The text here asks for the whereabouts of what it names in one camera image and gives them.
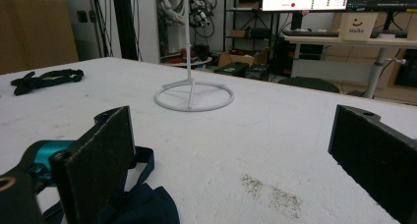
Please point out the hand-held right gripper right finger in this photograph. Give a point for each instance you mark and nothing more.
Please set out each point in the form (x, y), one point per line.
(377, 158)

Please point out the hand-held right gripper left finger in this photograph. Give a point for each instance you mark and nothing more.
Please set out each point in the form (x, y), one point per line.
(98, 165)

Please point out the black clip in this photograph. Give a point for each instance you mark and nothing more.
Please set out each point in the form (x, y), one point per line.
(147, 207)

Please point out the black cloth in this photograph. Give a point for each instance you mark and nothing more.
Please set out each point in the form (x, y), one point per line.
(42, 81)

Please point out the white desk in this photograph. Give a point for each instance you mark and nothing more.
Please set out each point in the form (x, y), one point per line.
(375, 63)

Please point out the black round stool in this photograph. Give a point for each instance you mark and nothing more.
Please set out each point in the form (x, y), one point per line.
(309, 84)

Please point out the white foam mat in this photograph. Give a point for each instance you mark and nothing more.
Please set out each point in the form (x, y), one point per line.
(229, 152)

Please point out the white box with smiley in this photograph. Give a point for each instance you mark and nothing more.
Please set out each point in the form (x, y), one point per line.
(358, 26)

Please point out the round white table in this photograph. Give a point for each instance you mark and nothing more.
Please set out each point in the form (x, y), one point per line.
(193, 63)

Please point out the black keyboard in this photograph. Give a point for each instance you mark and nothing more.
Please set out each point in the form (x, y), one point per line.
(309, 33)

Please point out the brown cardboard board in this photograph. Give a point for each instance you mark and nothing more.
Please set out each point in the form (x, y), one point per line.
(36, 34)

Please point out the black computer tower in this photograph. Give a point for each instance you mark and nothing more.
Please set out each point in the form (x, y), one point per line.
(259, 71)
(231, 68)

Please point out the white robot parts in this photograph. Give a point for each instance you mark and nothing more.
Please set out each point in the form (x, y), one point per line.
(168, 8)

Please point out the open cardboard box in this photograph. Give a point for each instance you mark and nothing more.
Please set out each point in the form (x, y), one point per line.
(236, 58)

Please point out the black metal shelf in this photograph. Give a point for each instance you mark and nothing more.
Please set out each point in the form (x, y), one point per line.
(234, 21)

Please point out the black metal frame post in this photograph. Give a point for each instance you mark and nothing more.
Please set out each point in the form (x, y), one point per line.
(124, 21)

